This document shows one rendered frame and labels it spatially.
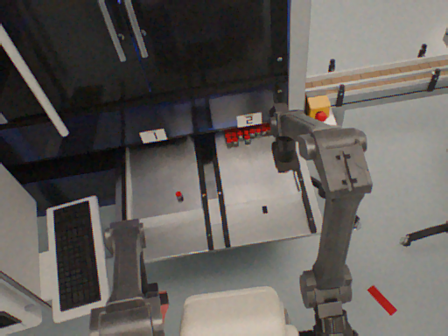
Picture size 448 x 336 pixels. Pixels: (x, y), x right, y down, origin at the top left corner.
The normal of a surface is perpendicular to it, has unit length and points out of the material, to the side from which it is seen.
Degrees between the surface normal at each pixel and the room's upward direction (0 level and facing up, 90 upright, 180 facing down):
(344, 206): 75
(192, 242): 0
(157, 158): 0
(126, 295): 41
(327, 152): 11
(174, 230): 0
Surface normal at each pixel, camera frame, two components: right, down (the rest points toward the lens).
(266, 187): -0.11, -0.53
